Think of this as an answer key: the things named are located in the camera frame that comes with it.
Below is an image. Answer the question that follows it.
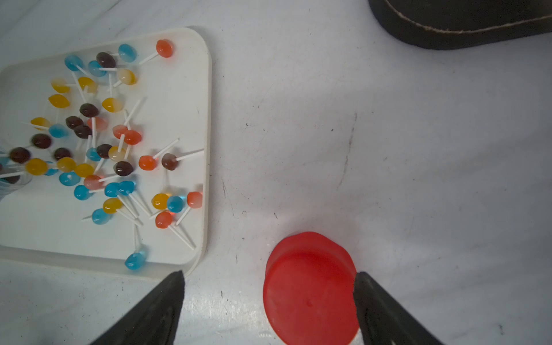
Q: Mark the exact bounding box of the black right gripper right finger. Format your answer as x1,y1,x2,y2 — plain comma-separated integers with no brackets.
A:
353,272,441,345

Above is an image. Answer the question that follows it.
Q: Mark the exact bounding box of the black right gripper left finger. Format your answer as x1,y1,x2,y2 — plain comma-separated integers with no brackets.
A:
92,271,185,344

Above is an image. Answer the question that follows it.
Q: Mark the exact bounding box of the red jar lid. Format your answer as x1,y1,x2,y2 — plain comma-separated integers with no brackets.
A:
262,231,359,344

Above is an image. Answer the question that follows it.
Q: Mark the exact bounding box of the clear lollipop jar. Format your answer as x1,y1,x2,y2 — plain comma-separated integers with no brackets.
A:
1,138,32,200

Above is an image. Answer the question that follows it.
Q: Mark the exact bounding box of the white plastic tray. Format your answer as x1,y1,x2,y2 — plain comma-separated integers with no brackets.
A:
1,28,211,280

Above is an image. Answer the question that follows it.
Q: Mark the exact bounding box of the pile of colourful lollipops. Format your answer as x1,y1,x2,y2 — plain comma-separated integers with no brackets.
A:
0,38,206,272

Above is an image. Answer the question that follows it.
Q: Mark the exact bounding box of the copper wine glass rack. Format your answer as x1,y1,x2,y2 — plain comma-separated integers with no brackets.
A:
368,0,551,50

